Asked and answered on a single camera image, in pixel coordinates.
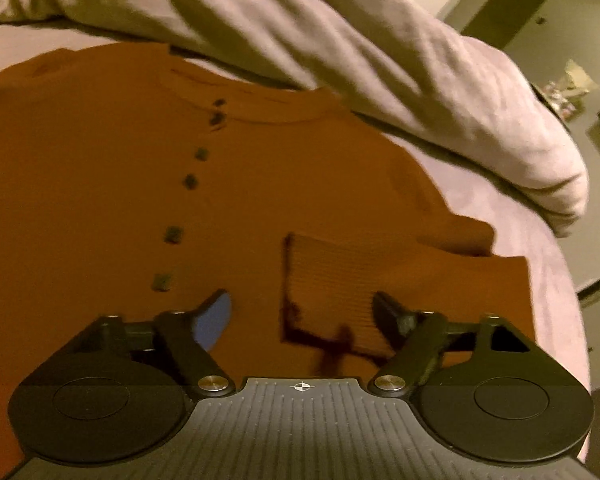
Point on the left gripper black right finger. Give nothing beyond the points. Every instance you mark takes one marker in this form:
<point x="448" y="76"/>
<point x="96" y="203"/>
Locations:
<point x="417" y="339"/>

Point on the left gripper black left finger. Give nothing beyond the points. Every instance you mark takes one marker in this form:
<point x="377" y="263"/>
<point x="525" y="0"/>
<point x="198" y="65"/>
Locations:
<point x="189" y="337"/>

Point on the rust brown button cardigan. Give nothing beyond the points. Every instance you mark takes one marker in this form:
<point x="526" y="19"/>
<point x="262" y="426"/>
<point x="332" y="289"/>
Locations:
<point x="130" y="199"/>

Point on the lilac bed sheet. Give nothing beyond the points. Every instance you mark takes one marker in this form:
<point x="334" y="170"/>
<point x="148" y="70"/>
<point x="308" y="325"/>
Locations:
<point x="520" y="239"/>

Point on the dark side shelf with items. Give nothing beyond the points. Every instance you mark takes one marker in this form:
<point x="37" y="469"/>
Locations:
<point x="565" y="96"/>

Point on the lilac rumpled duvet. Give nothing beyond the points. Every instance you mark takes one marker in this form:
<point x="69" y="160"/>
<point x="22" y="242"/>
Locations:
<point x="390" y="60"/>

